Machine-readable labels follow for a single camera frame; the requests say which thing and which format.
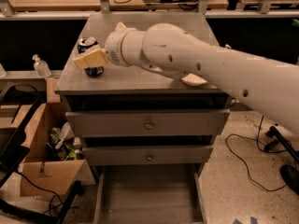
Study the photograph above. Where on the grey top drawer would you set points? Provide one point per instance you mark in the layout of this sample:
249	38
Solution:
125	124

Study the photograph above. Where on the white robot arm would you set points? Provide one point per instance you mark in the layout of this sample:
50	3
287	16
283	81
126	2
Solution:
268	86

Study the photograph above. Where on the brown cardboard box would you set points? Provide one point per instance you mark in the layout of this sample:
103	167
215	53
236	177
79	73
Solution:
44	172

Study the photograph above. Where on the black chair frame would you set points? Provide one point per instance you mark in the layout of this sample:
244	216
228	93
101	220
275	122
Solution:
12	152

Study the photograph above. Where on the clear sanitizer bottle left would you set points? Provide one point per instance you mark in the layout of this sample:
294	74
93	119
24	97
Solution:
41	67

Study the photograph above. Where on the grey middle drawer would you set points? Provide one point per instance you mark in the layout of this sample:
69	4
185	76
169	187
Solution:
147	155

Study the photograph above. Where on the grey drawer cabinet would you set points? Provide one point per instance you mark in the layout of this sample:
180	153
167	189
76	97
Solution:
134	89

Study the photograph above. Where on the grey open bottom drawer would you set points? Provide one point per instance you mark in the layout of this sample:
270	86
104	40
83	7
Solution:
149	194

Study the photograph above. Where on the blue pepsi can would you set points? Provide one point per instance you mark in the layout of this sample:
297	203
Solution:
90	62

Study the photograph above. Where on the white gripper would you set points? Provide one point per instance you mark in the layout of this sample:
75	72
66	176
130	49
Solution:
114	48

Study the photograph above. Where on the white paper bowl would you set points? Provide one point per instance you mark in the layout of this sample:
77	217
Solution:
193	80

